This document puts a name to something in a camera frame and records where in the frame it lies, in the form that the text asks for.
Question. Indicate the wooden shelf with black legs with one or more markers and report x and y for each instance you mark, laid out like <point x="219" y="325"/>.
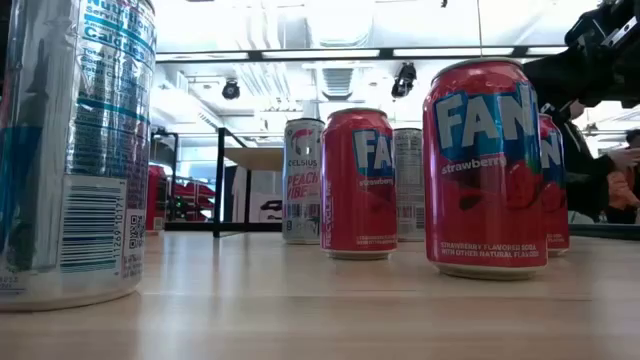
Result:
<point x="255" y="159"/>

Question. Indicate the black metal rack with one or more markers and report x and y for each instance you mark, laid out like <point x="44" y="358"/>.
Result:
<point x="174" y="165"/>

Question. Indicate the person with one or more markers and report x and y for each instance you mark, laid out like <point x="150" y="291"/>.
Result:
<point x="622" y="195"/>
<point x="585" y="170"/>

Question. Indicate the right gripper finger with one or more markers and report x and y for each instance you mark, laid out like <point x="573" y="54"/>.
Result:
<point x="590" y="80"/>

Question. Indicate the white Celsius can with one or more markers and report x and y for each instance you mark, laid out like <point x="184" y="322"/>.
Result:
<point x="302" y="180"/>
<point x="410" y="185"/>

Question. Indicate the person's hand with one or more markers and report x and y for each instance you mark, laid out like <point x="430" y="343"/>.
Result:
<point x="625" y="157"/>

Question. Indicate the black ceiling spotlight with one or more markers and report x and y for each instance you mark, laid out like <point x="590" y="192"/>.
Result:
<point x="404" y="80"/>
<point x="230" y="90"/>

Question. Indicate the silver blue drink can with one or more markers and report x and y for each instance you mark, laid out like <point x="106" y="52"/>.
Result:
<point x="100" y="150"/>

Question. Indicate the red tool cabinet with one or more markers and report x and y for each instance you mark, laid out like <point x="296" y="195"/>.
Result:
<point x="156" y="197"/>
<point x="195" y="200"/>

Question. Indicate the white printed panel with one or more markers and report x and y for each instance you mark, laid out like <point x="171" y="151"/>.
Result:
<point x="260" y="187"/>

